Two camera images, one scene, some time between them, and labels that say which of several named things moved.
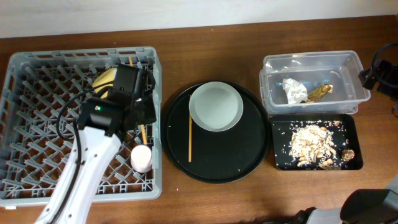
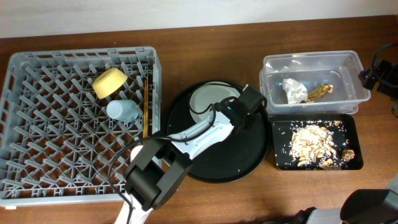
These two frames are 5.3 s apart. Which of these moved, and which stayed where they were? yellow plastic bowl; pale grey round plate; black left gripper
Moved: black left gripper
Stayed: yellow plastic bowl; pale grey round plate
